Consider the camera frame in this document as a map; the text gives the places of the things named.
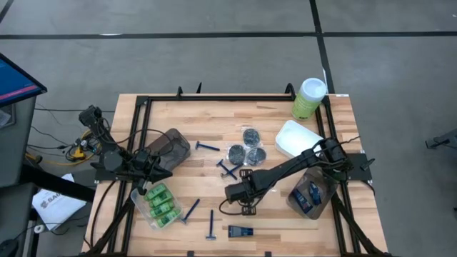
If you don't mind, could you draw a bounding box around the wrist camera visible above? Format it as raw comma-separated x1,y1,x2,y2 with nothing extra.
149,164,174,182
224,181,251,204

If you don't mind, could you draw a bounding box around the white plastic tray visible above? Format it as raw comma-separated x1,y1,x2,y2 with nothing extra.
274,120,324,160

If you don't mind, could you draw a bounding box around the navy blue toiletry tube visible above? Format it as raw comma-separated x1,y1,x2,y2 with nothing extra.
291,188,312,214
227,225,254,238
308,181,323,205

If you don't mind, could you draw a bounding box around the printed white paper sheet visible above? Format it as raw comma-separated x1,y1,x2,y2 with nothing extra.
31,173,89,231

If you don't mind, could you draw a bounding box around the disinfecting wipes canister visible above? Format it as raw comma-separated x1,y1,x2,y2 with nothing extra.
291,77,328,121

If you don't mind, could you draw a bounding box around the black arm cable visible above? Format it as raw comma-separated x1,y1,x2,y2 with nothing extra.
218,198,251,216
101,128,176,165

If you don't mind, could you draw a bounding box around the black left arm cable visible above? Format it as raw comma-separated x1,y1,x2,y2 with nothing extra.
101,128,176,165

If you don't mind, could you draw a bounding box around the monitor with blue screen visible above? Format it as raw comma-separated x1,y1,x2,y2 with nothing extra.
0,52,48,108

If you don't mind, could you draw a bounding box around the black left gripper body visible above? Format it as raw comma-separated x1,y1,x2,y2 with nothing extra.
131,158,158,180

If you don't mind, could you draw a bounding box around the clear plastic container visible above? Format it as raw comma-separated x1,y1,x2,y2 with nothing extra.
130,174,183,230

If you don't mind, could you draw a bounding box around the smoky transparent plastic bin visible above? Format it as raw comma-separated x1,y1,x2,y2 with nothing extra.
146,128,191,172
286,166,338,221

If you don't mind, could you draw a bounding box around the grey cabinet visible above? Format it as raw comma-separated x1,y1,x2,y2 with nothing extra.
0,96,36,188

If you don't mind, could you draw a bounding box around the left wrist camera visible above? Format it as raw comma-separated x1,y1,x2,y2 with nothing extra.
149,164,174,182

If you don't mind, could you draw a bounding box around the black stand leg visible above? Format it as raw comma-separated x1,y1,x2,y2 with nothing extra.
19,163,96,203

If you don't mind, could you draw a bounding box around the yellow cable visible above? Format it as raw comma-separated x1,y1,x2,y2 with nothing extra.
24,128,94,167

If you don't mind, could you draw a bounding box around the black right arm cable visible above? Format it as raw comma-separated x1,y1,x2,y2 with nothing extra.
218,198,251,216

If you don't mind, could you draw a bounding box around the black round object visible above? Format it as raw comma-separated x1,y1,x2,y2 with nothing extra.
0,238,19,257

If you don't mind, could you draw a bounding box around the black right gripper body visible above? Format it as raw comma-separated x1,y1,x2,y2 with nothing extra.
246,169,273,196

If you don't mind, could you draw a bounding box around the blue disposable razor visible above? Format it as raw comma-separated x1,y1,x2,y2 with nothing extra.
205,209,217,241
220,163,244,178
216,159,239,181
179,198,201,225
195,140,221,152

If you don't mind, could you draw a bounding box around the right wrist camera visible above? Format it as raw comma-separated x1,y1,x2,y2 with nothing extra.
224,181,251,204

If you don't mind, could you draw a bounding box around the green travel bottle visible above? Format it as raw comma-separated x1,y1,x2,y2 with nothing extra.
148,190,174,208
149,200,175,218
144,183,168,201
155,208,181,228

